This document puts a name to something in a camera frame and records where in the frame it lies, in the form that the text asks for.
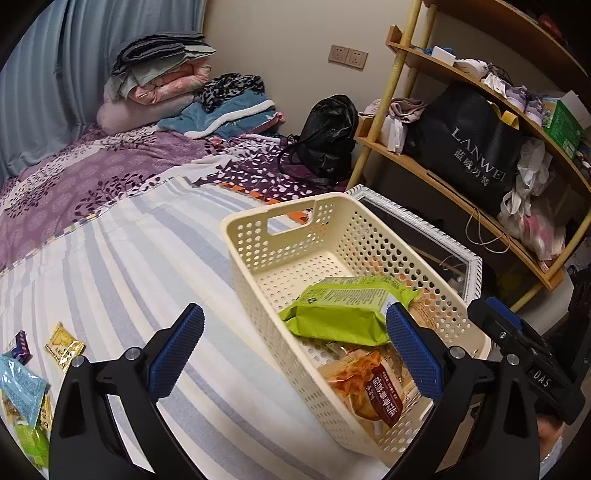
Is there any small green snack packet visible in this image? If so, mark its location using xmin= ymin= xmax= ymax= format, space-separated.
xmin=15 ymin=424 xmax=50 ymax=468

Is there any pink floral quilt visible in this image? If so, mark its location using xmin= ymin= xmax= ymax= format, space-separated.
xmin=105 ymin=64 xmax=211 ymax=106

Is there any pink plastic bag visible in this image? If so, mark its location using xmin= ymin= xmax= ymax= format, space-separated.
xmin=519 ymin=212 xmax=566 ymax=261

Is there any purple floral bed sheet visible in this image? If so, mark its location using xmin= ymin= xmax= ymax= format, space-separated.
xmin=0 ymin=122 xmax=356 ymax=273

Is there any white paper bag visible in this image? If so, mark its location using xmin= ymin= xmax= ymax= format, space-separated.
xmin=385 ymin=115 xmax=407 ymax=153

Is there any grey purple sneaker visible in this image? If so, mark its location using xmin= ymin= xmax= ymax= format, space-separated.
xmin=505 ymin=85 xmax=548 ymax=125

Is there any blue curtain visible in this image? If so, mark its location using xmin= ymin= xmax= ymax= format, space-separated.
xmin=0 ymin=0 xmax=208 ymax=181

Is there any small yellow snack packet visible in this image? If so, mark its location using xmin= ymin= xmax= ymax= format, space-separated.
xmin=44 ymin=322 xmax=86 ymax=376

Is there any black tote bag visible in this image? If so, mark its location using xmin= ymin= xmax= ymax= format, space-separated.
xmin=404 ymin=82 xmax=527 ymax=217

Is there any leopard print scarf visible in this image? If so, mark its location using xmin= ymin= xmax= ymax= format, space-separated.
xmin=194 ymin=73 xmax=266 ymax=112

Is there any cream perforated plastic basket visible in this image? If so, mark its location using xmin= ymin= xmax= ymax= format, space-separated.
xmin=221 ymin=191 xmax=492 ymax=468

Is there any mauve folded quilt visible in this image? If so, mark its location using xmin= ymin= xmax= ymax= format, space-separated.
xmin=96 ymin=90 xmax=199 ymax=136

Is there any beige folded cloth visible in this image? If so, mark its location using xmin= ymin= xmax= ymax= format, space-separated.
xmin=359 ymin=97 xmax=428 ymax=125

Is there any tan chips bag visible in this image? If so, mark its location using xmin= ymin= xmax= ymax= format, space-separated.
xmin=322 ymin=344 xmax=419 ymax=437

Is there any green cardboard box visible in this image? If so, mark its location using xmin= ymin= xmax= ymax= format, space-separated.
xmin=542 ymin=90 xmax=587 ymax=158

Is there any small purple snack packet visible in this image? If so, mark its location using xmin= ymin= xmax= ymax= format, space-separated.
xmin=10 ymin=330 xmax=33 ymax=364

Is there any white framed mirror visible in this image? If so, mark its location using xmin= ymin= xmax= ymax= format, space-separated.
xmin=346 ymin=185 xmax=483 ymax=305

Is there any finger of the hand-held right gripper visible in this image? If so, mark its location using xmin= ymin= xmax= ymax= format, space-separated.
xmin=485 ymin=296 xmax=550 ymax=352
xmin=467 ymin=299 xmax=520 ymax=354

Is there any wooden shelf rack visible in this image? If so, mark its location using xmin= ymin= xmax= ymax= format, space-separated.
xmin=348 ymin=0 xmax=591 ymax=312

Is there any white sneaker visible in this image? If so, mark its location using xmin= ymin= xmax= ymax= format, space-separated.
xmin=455 ymin=58 xmax=513 ymax=88

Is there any large yellow snack packet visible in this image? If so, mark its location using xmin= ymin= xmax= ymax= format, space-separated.
xmin=38 ymin=394 xmax=55 ymax=433

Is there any striped bed sheet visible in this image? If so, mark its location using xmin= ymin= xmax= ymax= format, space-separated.
xmin=0 ymin=175 xmax=402 ymax=480

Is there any light blue snack packet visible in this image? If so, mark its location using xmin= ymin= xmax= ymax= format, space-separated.
xmin=0 ymin=354 xmax=49 ymax=428

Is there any white plastic bag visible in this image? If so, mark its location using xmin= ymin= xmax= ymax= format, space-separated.
xmin=496 ymin=138 xmax=552 ymax=232

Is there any large green snack pack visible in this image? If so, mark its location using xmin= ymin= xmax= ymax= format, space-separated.
xmin=278 ymin=275 xmax=422 ymax=348

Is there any person's right hand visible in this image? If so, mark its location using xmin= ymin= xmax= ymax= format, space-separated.
xmin=537 ymin=413 xmax=565 ymax=467

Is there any black handbag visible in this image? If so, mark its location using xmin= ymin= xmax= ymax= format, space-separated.
xmin=277 ymin=95 xmax=358 ymax=183

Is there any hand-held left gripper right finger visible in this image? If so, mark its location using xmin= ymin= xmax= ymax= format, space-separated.
xmin=379 ymin=302 xmax=541 ymax=480

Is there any grey folded blanket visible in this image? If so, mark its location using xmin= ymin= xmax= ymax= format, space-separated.
xmin=112 ymin=31 xmax=218 ymax=88

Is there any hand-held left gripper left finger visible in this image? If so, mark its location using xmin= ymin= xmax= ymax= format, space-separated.
xmin=48 ymin=302 xmax=206 ymax=480

